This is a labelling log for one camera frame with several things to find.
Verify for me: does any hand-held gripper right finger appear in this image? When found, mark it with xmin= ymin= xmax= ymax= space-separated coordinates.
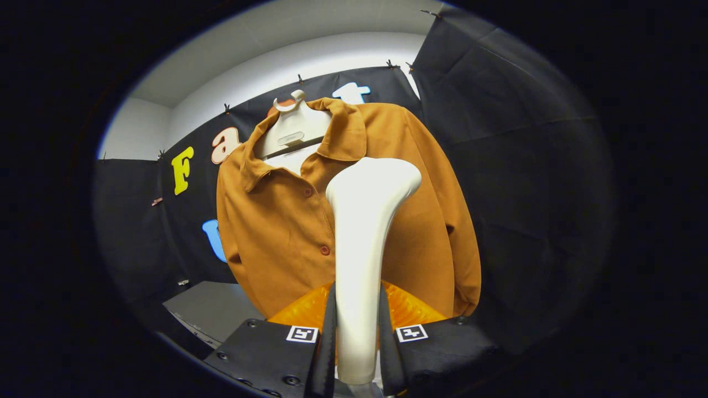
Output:
xmin=378 ymin=282 xmax=501 ymax=397

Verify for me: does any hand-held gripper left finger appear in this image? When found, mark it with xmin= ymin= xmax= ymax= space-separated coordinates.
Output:
xmin=204 ymin=282 xmax=338 ymax=398

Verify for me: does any orange button shirt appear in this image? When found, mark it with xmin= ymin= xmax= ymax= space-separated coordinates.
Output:
xmin=216 ymin=97 xmax=482 ymax=320

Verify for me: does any white garment steamer head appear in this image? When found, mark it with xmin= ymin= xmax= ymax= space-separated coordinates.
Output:
xmin=325 ymin=157 xmax=423 ymax=386

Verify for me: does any white clothes hanger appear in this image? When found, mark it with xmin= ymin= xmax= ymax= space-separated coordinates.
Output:
xmin=253 ymin=90 xmax=332 ymax=175

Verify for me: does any grey cabinet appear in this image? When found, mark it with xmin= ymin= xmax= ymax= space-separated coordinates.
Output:
xmin=162 ymin=281 xmax=266 ymax=350

